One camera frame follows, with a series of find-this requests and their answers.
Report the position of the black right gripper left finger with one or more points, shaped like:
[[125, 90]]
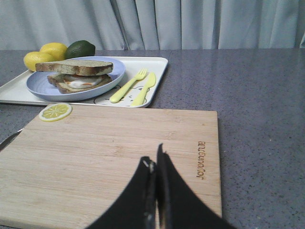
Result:
[[135, 208]]

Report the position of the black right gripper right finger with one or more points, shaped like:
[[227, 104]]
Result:
[[178, 206]]

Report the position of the fried egg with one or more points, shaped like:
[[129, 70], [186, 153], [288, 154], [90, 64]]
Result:
[[81, 82]]

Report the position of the light blue round plate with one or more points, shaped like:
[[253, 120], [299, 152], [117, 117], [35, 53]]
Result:
[[38, 83]]

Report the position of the white bear tray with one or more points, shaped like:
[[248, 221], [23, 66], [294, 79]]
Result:
[[16, 91]]

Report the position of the wooden cutting board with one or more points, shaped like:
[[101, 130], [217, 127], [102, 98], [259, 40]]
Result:
[[64, 174]]

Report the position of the yellow plastic knife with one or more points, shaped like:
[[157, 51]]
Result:
[[141, 96]]

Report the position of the lemon slice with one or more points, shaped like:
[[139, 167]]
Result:
[[55, 112]]

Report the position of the yellow plastic fork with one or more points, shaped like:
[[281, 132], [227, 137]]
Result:
[[118, 95]]

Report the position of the green lime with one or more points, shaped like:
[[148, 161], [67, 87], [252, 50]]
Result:
[[80, 48]]

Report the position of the rear yellow lemon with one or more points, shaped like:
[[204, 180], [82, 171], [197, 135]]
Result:
[[55, 49]]

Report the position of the yellow lemon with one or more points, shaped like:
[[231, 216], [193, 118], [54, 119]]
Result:
[[55, 49], [32, 58]]

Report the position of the front yellow lemon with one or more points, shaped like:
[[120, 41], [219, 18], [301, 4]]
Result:
[[32, 58]]

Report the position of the grey curtain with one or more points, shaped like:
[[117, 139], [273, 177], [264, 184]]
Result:
[[153, 24]]

